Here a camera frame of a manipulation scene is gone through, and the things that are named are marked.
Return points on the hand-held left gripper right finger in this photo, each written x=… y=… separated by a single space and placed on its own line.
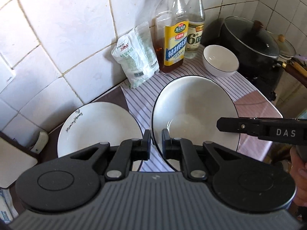
x=166 y=146

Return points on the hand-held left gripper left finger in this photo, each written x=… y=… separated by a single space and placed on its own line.
x=146 y=146

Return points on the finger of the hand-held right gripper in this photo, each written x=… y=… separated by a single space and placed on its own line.
x=235 y=125

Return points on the large white black-rimmed bowl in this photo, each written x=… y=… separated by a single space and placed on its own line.
x=191 y=105

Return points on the person's right hand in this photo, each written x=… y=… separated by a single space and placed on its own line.
x=299 y=179

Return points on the purple striped cloth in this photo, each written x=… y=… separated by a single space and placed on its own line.
x=141 y=100

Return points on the black gas stove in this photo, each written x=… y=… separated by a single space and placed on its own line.
x=263 y=83

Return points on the white black-rimmed plate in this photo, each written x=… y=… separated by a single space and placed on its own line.
x=96 y=129

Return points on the black cooking pot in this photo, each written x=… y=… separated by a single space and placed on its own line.
x=249 y=62

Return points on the small white bowl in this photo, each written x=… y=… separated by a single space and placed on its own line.
x=218 y=55

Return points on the small glass pot lid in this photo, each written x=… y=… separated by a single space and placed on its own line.
x=286 y=49

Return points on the large glass pot lid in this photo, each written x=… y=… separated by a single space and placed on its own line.
x=251 y=38

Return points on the white green plastic packet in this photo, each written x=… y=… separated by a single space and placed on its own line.
x=136 y=57

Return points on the clear vinegar bottle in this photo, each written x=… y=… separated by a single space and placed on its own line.
x=195 y=38

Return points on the yellow-label oil bottle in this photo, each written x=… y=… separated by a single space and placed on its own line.
x=174 y=43

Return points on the white cutting board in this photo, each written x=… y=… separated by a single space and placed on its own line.
x=14 y=165

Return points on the empty clear glass bottle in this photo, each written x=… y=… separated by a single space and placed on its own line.
x=153 y=4

